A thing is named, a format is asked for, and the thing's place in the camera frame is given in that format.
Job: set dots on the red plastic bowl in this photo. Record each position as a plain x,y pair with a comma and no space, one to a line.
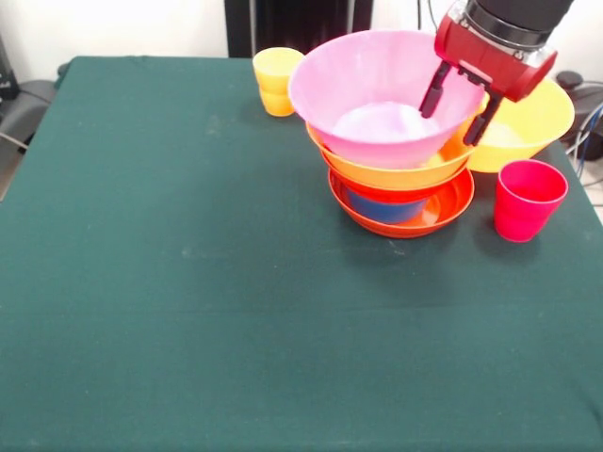
452,207
377,193

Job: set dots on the light blue translucent bowl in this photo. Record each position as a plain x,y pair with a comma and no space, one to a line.
386,212

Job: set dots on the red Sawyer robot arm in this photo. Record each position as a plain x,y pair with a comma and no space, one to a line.
518,16

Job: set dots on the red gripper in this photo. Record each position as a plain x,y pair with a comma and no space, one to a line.
490,61

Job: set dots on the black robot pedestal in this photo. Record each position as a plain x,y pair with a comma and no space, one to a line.
292,23

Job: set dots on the black chair base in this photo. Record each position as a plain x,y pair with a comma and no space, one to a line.
570,79
28,103

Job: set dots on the dark green tablecloth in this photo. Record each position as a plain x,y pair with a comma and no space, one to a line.
235,329

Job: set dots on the large pink plastic bowl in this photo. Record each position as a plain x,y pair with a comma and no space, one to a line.
358,85

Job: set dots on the yellow plastic cup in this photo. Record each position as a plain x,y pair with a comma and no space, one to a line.
273,80

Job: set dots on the crimson plastic cup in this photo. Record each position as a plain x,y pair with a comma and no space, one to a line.
523,212

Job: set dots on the large orange plastic bowl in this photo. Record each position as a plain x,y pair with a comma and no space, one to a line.
377,174
542,122

